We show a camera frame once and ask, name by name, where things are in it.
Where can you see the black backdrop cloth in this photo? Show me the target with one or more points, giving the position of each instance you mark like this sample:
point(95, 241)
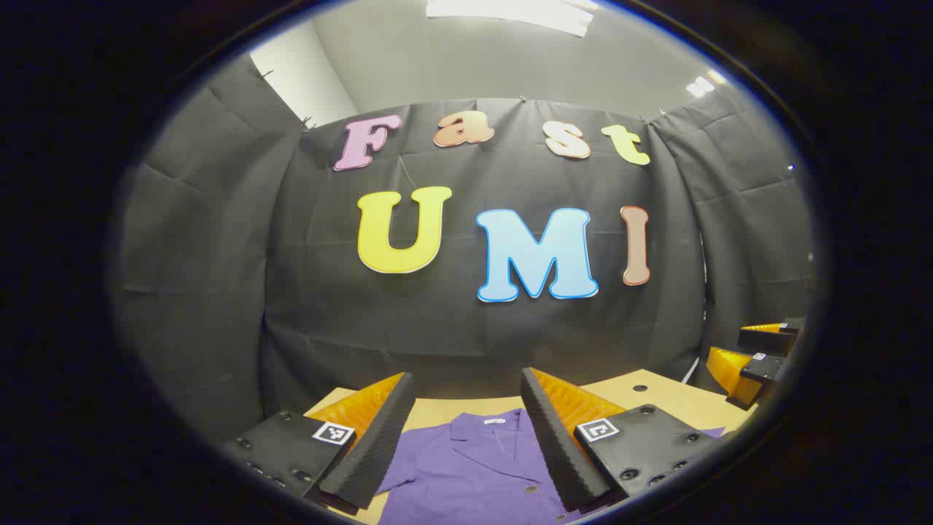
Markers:
point(452, 321)

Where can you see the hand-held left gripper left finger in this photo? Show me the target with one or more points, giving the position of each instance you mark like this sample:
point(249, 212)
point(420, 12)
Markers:
point(379, 452)

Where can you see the purple button shirt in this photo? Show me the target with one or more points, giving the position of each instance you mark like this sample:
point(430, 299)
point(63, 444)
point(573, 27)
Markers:
point(474, 474)

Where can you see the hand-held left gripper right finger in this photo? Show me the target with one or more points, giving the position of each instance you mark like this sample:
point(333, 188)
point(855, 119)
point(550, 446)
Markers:
point(557, 452)

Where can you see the small ceiling light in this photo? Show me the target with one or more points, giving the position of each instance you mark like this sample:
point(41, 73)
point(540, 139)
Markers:
point(701, 84)

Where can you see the large ceiling light panel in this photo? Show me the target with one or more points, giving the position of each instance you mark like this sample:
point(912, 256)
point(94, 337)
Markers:
point(510, 13)

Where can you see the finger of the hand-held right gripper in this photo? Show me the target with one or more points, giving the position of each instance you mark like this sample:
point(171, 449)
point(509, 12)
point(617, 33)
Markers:
point(765, 339)
point(758, 368)

